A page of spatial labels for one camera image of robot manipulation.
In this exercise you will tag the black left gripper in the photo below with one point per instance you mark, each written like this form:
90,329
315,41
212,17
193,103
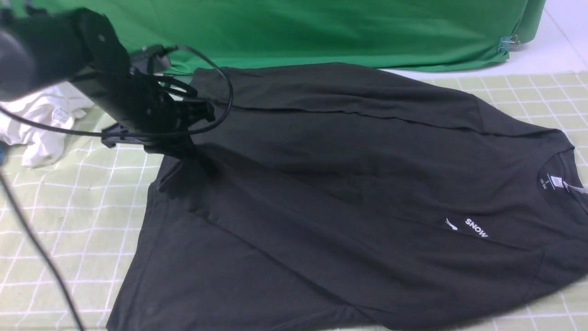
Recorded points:
144,112

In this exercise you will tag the dark gray long-sleeve top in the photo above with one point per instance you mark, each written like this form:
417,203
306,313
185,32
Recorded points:
337,195

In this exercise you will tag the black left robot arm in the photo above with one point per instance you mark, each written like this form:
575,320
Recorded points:
81,47

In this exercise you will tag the green checkered table cloth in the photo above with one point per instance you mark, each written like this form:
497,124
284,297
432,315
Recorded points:
87,209

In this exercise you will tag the green backdrop cloth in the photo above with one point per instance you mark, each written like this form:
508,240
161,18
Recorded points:
428,36

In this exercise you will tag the teal binder clip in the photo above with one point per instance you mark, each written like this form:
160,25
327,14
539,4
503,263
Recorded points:
508,43

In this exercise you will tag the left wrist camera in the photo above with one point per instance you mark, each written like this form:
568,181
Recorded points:
152,60

